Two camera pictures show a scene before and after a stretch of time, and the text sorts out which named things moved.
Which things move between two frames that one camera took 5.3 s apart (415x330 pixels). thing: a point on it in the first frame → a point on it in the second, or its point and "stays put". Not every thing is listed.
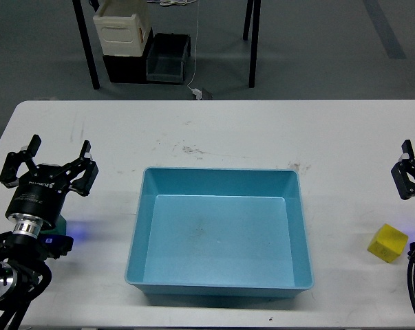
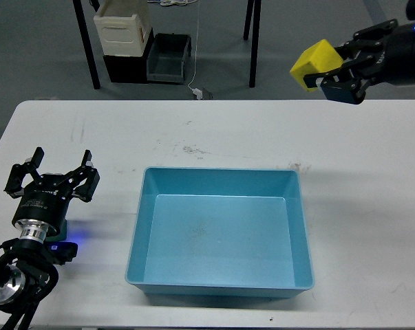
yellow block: [387, 243] → [319, 58]
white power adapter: [197, 93] stays put
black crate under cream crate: [129, 69] stays put
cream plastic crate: [122, 26] stays put
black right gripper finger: [408, 163] → [404, 61]
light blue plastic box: [219, 233] stays put
